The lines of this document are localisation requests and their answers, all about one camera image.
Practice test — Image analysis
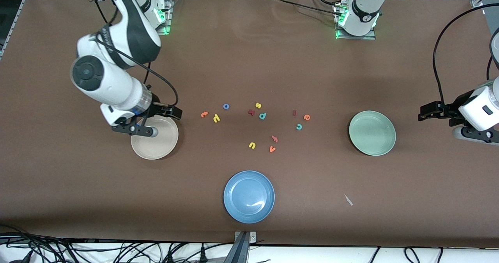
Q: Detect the black cable bundle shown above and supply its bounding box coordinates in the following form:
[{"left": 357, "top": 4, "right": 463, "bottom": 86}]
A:
[{"left": 0, "top": 225, "right": 234, "bottom": 263}]

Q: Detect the black cable on table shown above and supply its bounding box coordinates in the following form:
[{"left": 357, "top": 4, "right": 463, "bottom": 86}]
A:
[{"left": 272, "top": 0, "right": 343, "bottom": 18}]

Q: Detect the green plate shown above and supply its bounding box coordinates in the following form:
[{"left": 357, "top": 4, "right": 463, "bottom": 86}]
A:
[{"left": 349, "top": 110, "right": 396, "bottom": 156}]

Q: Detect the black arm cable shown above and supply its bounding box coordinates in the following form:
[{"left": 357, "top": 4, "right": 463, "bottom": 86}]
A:
[
  {"left": 432, "top": 4, "right": 499, "bottom": 105},
  {"left": 80, "top": 0, "right": 179, "bottom": 108}
]

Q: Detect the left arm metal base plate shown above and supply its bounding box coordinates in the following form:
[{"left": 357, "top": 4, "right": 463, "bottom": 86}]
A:
[{"left": 334, "top": 2, "right": 377, "bottom": 41}]

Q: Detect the blue plate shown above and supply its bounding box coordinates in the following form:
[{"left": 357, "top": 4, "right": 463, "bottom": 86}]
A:
[{"left": 223, "top": 171, "right": 275, "bottom": 224}]

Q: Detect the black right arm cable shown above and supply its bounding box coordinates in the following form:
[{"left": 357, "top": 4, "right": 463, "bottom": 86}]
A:
[{"left": 80, "top": 0, "right": 179, "bottom": 108}]

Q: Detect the beige brown plate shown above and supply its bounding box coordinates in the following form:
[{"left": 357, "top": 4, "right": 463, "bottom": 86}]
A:
[{"left": 131, "top": 114, "right": 179, "bottom": 160}]

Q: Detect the black looped floor cable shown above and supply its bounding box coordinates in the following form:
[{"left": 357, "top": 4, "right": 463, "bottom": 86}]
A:
[{"left": 403, "top": 247, "right": 445, "bottom": 263}]

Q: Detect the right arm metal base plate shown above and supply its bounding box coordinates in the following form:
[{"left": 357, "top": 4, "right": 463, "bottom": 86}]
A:
[{"left": 156, "top": 0, "right": 173, "bottom": 36}]

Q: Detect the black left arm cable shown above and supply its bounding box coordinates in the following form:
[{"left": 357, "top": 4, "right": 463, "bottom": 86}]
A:
[{"left": 432, "top": 4, "right": 499, "bottom": 105}]

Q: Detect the brown table cover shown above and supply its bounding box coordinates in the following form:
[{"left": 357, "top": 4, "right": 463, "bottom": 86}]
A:
[{"left": 0, "top": 0, "right": 499, "bottom": 249}]

